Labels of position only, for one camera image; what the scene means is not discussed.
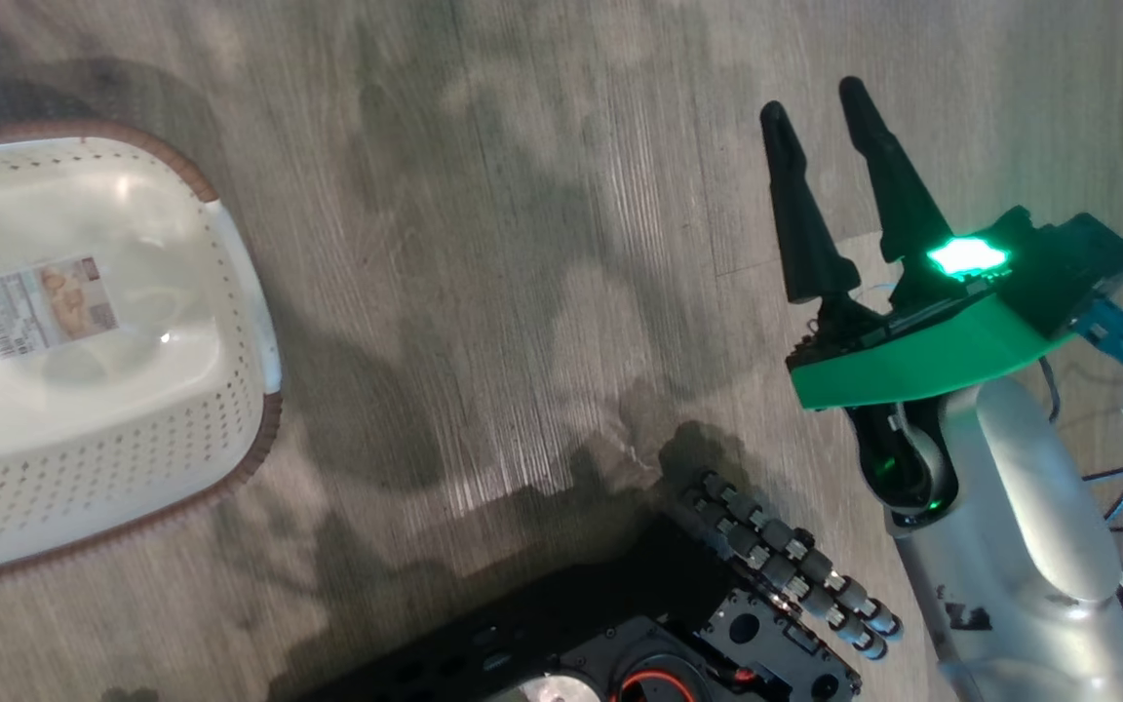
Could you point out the white perforated plastic laundry basket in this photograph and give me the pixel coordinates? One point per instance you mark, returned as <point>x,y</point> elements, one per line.
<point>133,439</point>

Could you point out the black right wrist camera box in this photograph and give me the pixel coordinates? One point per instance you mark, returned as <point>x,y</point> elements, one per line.
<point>1068,268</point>

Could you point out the printed paper label sticker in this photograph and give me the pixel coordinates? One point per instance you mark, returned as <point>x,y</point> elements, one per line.
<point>45,307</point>

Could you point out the black roller robot wheel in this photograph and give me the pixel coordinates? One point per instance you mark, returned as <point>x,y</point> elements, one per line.
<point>795,565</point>

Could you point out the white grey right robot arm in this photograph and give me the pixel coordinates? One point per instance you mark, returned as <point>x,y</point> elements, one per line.
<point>1020,507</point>

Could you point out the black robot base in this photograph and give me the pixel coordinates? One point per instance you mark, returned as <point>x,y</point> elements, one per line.
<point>542,614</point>

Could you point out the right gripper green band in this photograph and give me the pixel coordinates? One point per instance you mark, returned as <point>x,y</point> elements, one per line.
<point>922,361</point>

